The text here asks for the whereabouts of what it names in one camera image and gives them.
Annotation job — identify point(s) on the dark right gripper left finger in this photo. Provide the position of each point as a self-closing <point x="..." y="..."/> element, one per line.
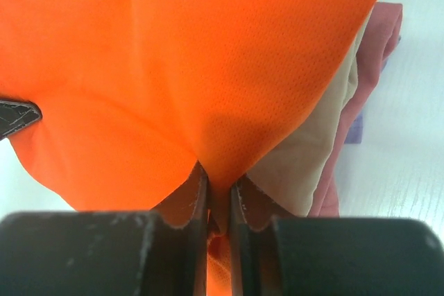
<point x="157" y="252"/>

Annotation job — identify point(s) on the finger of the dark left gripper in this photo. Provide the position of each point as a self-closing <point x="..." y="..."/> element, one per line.
<point x="17" y="115"/>

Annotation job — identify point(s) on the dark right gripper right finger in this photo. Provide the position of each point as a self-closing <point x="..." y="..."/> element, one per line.
<point x="276" y="253"/>

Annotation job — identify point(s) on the orange t-shirt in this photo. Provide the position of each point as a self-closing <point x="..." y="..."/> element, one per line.
<point x="135" y="93"/>

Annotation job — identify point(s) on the folded purple t-shirt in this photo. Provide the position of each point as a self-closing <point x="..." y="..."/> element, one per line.
<point x="355" y="129"/>

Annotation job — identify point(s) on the folded pink t-shirt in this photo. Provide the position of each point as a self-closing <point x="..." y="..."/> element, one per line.
<point x="385" y="21"/>

